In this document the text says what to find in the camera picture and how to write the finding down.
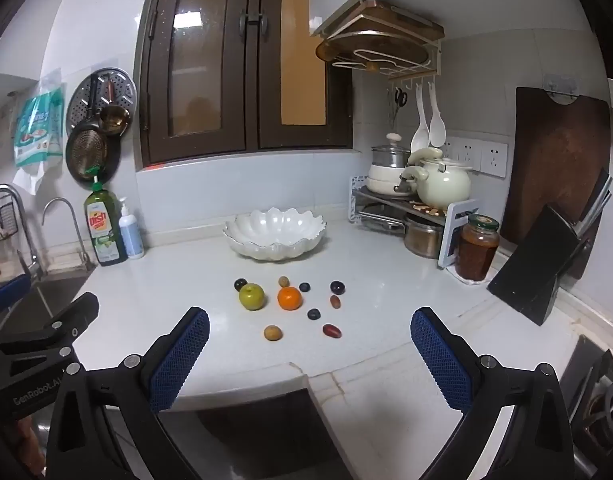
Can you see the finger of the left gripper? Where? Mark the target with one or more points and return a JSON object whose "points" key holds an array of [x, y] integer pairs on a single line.
{"points": [[74, 320], [14, 290]]}

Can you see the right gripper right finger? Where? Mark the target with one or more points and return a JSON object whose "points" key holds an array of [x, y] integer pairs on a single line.
{"points": [[537, 443]]}

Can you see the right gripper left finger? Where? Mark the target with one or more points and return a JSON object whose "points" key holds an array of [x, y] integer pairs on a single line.
{"points": [[82, 443]]}

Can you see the brown kiwi fruit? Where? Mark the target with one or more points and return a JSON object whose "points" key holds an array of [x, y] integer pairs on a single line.
{"points": [[272, 333]]}

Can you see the dark plum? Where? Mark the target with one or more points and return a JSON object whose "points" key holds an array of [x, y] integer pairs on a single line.
{"points": [[239, 284], [337, 287]]}

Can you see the green apple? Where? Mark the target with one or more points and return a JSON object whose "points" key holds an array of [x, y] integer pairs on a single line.
{"points": [[252, 296]]}

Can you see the orange tangerine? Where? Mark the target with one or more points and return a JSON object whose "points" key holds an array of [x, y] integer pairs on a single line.
{"points": [[289, 298]]}

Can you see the red date front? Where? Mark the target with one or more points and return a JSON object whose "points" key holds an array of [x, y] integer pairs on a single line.
{"points": [[332, 331]]}

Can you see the white grey kitchen rack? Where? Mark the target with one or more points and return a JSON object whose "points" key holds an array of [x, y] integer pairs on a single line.
{"points": [[399, 215]]}

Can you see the steel sink basin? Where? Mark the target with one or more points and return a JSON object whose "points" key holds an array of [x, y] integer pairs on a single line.
{"points": [[43, 302]]}

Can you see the gas stove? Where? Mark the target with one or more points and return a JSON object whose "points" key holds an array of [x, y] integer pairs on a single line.
{"points": [[587, 385]]}

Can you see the white blue pump bottle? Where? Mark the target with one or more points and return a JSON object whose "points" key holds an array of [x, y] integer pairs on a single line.
{"points": [[130, 232]]}

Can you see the green dish soap bottle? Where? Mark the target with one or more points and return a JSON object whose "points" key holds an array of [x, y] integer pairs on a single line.
{"points": [[102, 221]]}

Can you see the teal plastic bag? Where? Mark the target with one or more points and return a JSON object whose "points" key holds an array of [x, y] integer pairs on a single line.
{"points": [[38, 134]]}

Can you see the black frying pan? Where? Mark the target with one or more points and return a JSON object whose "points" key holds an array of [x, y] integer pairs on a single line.
{"points": [[90, 152]]}

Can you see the black knife block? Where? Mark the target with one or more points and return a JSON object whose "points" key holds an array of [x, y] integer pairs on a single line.
{"points": [[529, 280]]}

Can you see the white scalloped ceramic bowl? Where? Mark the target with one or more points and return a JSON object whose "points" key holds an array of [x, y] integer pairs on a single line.
{"points": [[274, 235]]}

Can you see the glass jar brown sauce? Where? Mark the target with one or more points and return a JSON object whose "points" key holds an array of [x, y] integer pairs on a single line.
{"points": [[477, 247]]}

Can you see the small brass ladle pot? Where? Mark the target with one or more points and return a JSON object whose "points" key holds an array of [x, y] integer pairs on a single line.
{"points": [[113, 113]]}

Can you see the stainless steel pot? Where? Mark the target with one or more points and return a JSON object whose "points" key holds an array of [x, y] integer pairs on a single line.
{"points": [[422, 237]]}

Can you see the round perforated steel tray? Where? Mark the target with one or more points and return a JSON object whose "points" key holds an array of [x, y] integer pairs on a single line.
{"points": [[98, 90]]}

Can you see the cream ceramic kettle pot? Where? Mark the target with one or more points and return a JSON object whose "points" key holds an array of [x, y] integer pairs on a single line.
{"points": [[439, 181]]}

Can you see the dark wooden cutting board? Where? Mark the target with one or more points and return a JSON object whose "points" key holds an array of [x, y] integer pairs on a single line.
{"points": [[560, 149]]}

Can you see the cream pot with glass lid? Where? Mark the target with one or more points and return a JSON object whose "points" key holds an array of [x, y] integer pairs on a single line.
{"points": [[388, 162]]}

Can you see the white rice spoon left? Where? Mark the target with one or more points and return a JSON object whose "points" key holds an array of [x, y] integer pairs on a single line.
{"points": [[420, 138]]}

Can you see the white rice spoon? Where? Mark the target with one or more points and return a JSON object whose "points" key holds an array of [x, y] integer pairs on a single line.
{"points": [[437, 130], [420, 138]]}

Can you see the white rice spoon right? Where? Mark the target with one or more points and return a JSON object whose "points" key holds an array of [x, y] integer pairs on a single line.
{"points": [[437, 130]]}

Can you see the black scissors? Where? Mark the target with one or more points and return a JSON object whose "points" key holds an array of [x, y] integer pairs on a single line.
{"points": [[398, 100]]}

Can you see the black wire sink basket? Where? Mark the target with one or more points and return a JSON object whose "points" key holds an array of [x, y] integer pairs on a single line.
{"points": [[8, 220]]}

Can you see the white wall power sockets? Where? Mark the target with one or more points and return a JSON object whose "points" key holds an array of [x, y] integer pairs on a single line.
{"points": [[486, 157]]}

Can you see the dark brown window frame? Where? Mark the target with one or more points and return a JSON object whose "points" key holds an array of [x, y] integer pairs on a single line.
{"points": [[221, 77]]}

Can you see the hanging white wire rack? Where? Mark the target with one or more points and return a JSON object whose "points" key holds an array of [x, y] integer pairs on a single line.
{"points": [[402, 70]]}

